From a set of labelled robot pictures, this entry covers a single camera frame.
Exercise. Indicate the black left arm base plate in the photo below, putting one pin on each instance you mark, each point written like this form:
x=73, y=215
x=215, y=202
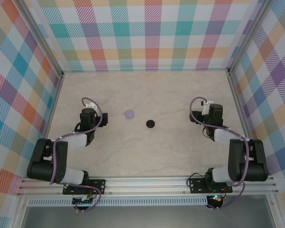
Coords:
x=99, y=184

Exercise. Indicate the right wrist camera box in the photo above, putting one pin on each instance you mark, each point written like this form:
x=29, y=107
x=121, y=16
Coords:
x=207, y=105

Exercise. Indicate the black earbud charging case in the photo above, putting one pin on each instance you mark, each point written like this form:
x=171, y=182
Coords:
x=150, y=123

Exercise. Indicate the purple earbud charging case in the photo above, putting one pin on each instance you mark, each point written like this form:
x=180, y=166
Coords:
x=129, y=113

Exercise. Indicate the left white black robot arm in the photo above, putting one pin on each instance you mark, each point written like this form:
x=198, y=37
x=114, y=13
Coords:
x=45, y=164

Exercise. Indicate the aluminium frame post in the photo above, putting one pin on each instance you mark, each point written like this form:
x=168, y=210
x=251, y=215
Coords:
x=249, y=35
x=40, y=35

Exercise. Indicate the aluminium mounting rail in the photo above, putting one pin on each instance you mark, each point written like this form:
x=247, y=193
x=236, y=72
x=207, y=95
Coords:
x=145, y=185

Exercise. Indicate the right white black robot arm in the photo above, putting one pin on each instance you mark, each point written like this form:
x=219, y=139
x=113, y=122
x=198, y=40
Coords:
x=249, y=164

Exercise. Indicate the grey metal panel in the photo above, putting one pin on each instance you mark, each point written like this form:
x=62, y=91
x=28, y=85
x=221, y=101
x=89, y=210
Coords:
x=145, y=218

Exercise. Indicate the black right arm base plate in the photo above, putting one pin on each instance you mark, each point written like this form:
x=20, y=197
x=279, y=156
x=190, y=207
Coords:
x=197, y=186

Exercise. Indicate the aluminium side rail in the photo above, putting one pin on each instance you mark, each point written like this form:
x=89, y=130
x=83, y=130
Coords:
x=240, y=104
x=54, y=104

